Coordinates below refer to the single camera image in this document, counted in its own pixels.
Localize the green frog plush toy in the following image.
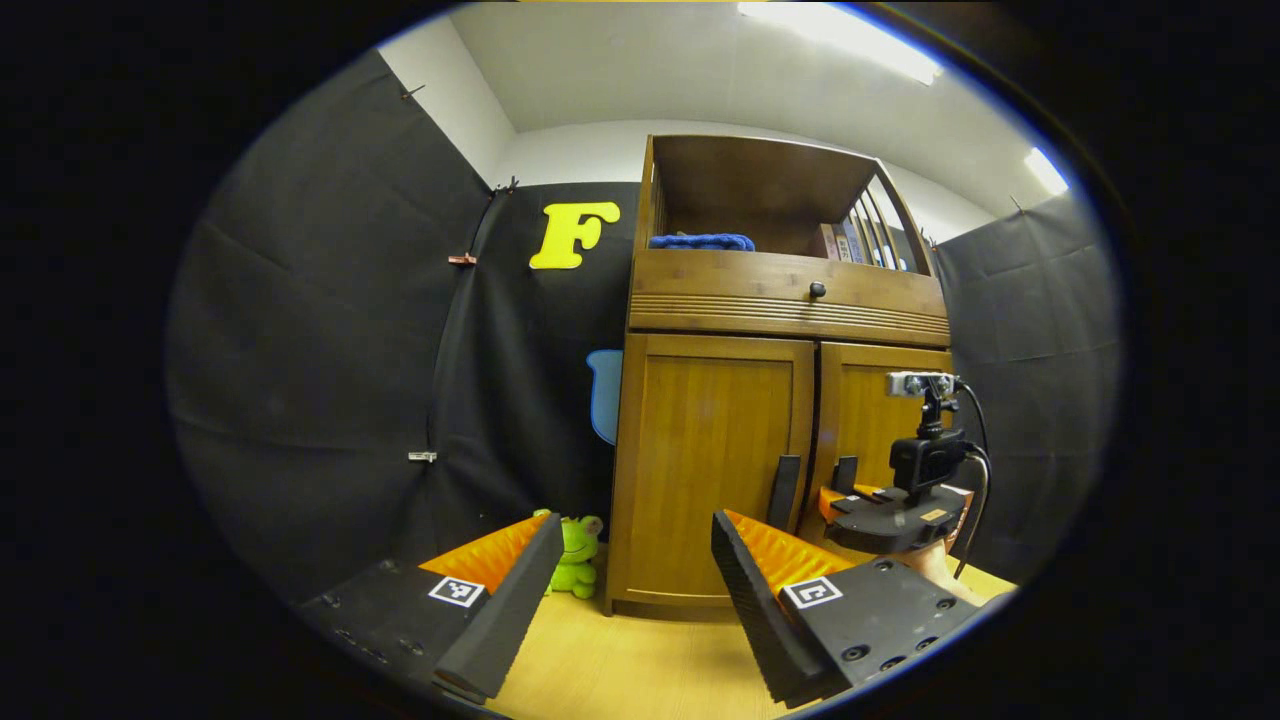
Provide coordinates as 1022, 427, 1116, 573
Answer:
533, 509, 604, 599

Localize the wooden double-door shoe cabinet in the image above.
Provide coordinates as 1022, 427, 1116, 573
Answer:
603, 135, 956, 621

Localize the blue towel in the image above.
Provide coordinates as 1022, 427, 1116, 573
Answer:
648, 233, 756, 251

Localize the black backdrop cloth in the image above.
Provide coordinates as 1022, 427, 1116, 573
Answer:
168, 50, 1121, 601

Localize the large ceiling light panel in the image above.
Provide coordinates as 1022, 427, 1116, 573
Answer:
738, 2, 944, 86

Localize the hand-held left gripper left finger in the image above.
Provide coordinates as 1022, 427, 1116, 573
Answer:
300, 512, 566, 704

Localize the wooden shoe cabinet door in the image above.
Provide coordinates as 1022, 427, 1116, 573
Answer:
800, 342, 954, 561
608, 333, 816, 606

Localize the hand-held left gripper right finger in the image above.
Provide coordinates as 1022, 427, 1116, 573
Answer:
711, 508, 1006, 709

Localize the small ceiling light panel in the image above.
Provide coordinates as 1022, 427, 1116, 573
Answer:
1023, 147, 1069, 196

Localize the black cable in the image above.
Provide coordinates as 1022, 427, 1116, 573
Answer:
950, 378, 994, 581

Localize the wooden drawer with black knob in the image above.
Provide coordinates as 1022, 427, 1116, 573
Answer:
628, 248, 951, 348

